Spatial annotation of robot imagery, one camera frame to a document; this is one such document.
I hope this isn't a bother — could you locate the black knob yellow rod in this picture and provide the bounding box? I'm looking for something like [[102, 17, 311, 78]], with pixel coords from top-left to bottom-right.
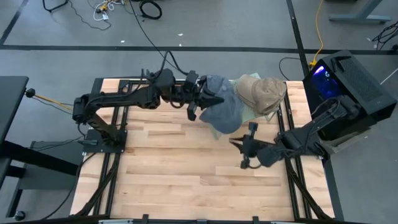
[[24, 88, 74, 111]]

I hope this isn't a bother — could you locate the black side desk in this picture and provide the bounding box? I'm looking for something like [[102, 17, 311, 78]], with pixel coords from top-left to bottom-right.
[[0, 76, 30, 147]]

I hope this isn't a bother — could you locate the green perforated metal shelf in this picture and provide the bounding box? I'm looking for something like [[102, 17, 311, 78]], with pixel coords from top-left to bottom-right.
[[212, 72, 278, 141]]

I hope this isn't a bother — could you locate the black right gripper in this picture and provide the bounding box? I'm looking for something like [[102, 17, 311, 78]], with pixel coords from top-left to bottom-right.
[[229, 122, 261, 169]]

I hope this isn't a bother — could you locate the white cable bundle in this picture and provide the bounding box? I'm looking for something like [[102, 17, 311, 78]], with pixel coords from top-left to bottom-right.
[[92, 0, 125, 22]]

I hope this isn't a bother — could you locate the black table frame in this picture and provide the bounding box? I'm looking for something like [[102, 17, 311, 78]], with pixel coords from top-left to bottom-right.
[[70, 77, 336, 224]]

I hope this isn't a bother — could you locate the black computer tower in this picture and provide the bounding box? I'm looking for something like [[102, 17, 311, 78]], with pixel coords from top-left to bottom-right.
[[302, 49, 398, 141]]

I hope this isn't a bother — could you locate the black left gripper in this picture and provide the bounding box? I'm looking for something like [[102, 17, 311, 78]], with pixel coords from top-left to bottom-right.
[[185, 70, 225, 121]]

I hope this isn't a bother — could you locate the tan baseball cap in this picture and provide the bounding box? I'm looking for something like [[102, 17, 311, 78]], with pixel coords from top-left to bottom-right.
[[251, 77, 287, 116], [234, 73, 261, 107]]

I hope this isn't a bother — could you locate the black cart base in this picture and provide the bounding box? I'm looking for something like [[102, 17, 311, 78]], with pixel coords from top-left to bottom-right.
[[0, 139, 85, 218]]

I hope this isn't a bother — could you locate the long black floor cable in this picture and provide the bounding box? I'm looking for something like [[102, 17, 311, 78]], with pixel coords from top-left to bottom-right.
[[128, 0, 170, 63]]

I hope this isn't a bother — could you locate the black floor cable loop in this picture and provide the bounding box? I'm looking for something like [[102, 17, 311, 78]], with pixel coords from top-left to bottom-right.
[[278, 56, 312, 82]]

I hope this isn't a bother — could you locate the grey desk foot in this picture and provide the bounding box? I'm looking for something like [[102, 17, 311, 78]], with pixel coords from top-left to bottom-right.
[[328, 0, 392, 24]]

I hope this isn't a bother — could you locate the yellow floor cable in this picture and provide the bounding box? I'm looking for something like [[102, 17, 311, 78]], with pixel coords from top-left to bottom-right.
[[308, 0, 325, 68]]

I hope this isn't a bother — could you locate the black coiled floor cable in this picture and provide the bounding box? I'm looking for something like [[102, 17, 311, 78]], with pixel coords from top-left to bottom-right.
[[139, 0, 163, 21]]

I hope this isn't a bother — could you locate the black floor cable bundle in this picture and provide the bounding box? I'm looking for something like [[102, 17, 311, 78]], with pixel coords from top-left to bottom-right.
[[371, 20, 398, 51]]

